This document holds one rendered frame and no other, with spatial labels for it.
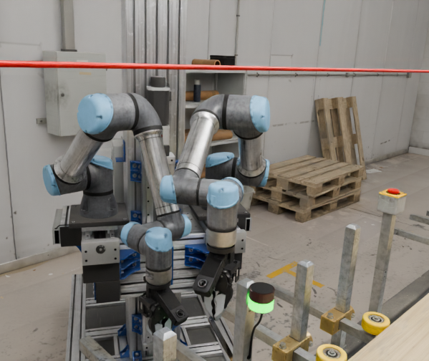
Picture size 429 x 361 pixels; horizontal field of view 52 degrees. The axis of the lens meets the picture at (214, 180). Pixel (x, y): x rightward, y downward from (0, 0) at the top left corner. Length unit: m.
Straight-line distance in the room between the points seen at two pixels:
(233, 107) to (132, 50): 0.60
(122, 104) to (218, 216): 0.50
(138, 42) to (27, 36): 1.77
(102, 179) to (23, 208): 2.00
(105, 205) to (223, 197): 0.81
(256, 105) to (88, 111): 0.51
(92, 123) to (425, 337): 1.15
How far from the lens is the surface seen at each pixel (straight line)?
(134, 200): 1.97
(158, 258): 1.26
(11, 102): 3.51
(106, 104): 1.34
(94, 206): 1.76
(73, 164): 1.57
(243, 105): 1.43
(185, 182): 1.17
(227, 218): 1.06
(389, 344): 1.42
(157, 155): 1.40
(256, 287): 1.08
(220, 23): 4.69
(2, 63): 0.59
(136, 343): 2.33
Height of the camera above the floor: 1.66
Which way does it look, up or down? 16 degrees down
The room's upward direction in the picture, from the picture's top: 2 degrees clockwise
